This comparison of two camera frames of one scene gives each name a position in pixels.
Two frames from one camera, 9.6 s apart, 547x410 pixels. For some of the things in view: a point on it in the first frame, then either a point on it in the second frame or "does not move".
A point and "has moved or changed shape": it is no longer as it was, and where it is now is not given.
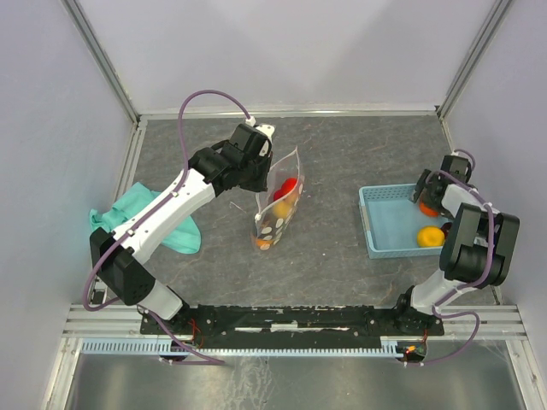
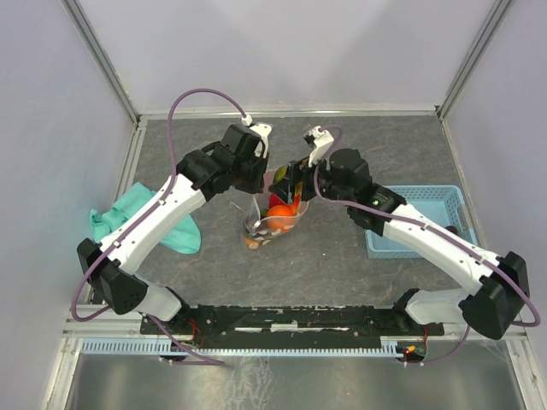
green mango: [430, 237] has moved or changed shape
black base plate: [224, 324] does not move
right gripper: [426, 199] → [298, 172]
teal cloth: [138, 200] does not move
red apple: [287, 185] has moved or changed shape
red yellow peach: [263, 243] → [249, 241]
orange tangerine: [427, 211] → [280, 218]
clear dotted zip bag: [276, 207] has moved or changed shape
